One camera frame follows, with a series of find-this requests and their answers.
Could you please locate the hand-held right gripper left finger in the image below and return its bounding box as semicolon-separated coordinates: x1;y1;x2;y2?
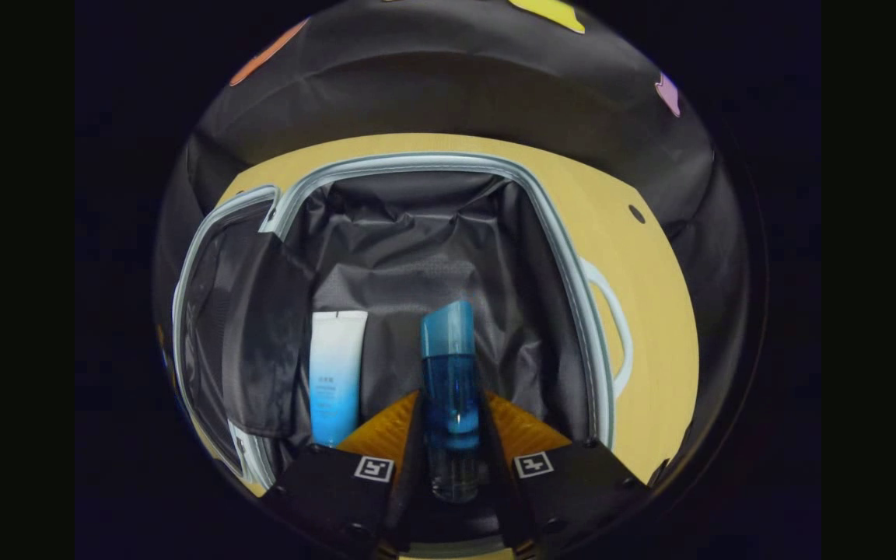
265;389;422;559

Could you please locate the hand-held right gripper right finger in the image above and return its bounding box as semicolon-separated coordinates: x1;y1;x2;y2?
481;389;651;559

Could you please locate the blue clear bottle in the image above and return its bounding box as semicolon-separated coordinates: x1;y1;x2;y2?
420;299;484;504

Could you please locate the light blue suitcase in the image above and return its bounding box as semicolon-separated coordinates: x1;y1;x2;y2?
172;152;635;495

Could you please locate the black backdrop cloth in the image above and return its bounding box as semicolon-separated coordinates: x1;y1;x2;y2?
154;0;752;483

